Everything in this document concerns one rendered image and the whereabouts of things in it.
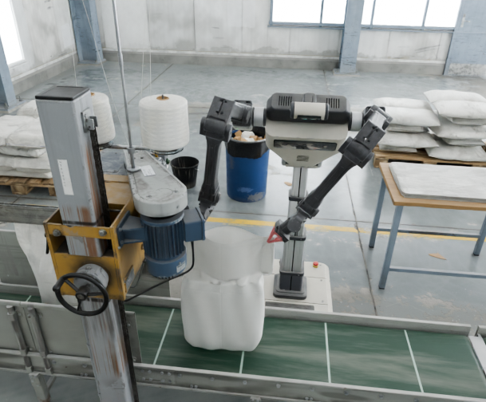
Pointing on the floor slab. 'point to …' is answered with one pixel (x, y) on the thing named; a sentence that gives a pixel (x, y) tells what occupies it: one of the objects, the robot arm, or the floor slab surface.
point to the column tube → (116, 347)
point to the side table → (432, 230)
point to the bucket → (185, 170)
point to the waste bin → (246, 167)
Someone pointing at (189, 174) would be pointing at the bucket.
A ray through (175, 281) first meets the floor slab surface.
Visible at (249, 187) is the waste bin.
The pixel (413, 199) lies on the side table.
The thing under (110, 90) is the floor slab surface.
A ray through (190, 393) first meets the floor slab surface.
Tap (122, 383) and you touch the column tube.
